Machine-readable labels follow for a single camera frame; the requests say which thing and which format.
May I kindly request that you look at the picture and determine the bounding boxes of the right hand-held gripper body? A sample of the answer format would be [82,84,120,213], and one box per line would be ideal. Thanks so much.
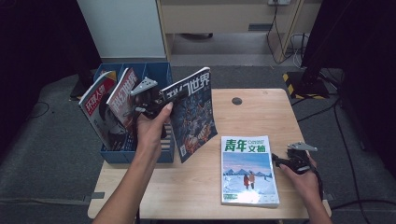
[286,141,318,175]

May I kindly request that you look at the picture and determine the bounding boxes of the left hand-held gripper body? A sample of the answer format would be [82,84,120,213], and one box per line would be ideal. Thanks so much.
[130,77,166,120]

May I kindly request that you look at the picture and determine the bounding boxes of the red-brown cover magazine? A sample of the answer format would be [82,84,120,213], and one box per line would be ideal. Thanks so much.
[106,66,141,150]

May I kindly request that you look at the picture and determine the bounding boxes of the dark blue cover magazine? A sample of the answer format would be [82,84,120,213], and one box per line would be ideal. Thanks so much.
[160,66,219,164]

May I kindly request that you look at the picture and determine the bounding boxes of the snowy landscape magazine green title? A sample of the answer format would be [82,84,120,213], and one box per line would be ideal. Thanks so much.
[219,134,280,209]

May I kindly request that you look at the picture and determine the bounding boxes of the portrait cover magazine red masthead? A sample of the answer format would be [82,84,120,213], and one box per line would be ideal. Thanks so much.
[78,70,125,152]

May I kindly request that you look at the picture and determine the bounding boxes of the blue plastic file rack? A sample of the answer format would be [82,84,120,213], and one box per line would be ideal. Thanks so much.
[92,61,176,164]

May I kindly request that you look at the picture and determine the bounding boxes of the person's right hand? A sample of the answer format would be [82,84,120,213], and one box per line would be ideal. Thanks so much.
[278,157,323,200]

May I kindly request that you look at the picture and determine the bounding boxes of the person's left hand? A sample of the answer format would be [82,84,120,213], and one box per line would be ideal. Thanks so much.
[135,102,174,161]

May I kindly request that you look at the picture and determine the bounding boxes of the black stand with striped base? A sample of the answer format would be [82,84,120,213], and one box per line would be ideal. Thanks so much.
[282,0,356,101]
[68,55,101,102]

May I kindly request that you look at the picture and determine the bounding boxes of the white cabinet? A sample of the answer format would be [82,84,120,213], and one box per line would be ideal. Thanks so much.
[76,0,167,60]

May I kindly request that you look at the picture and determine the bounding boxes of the black curtain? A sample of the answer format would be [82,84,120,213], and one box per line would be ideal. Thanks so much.
[0,0,102,157]
[300,0,396,171]

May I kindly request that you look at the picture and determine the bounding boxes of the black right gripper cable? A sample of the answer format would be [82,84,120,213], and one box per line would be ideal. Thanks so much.
[310,166,325,200]

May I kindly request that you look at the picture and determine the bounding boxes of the long black floor cable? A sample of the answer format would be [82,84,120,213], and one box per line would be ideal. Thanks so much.
[332,99,365,224]

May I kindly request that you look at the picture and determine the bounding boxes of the short black floor cable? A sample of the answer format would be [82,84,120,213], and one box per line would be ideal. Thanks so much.
[295,98,340,123]

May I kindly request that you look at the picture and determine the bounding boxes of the thin black looped floor cable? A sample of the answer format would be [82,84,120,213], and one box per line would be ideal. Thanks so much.
[27,101,50,120]

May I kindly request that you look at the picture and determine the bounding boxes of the white desk cable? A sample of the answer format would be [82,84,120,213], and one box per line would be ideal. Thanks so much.
[289,33,309,69]

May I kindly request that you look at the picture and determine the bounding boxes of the black desk cable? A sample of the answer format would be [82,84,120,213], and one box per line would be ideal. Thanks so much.
[265,4,295,65]

